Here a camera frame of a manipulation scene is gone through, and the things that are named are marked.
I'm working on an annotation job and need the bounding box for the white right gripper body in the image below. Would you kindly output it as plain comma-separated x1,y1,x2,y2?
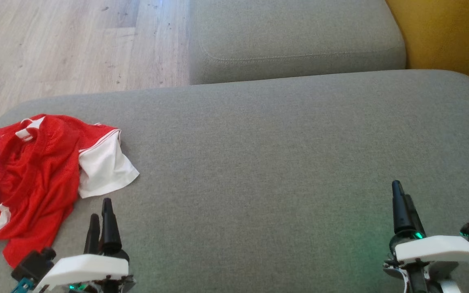
383,229,469,293

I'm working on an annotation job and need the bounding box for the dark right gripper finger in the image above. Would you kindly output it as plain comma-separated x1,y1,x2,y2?
405,194,427,239
392,180,415,235

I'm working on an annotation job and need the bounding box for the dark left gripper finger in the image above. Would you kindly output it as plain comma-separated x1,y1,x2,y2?
83,213,101,255
101,198,123,253

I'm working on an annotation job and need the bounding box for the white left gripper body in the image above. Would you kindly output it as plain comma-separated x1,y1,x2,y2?
35,243,136,293

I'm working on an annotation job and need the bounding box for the red white basketball jersey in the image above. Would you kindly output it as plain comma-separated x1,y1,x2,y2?
0,114,140,268

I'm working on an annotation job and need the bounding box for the large grey sofa seat cushion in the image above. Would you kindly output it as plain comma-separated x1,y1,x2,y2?
0,69,469,293

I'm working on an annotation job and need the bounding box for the mustard yellow upholstered panel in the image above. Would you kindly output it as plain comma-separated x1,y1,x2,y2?
385,0,469,96

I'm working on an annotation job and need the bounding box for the small grey sofa cushion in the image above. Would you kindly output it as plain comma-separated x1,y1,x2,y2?
188,0,407,85

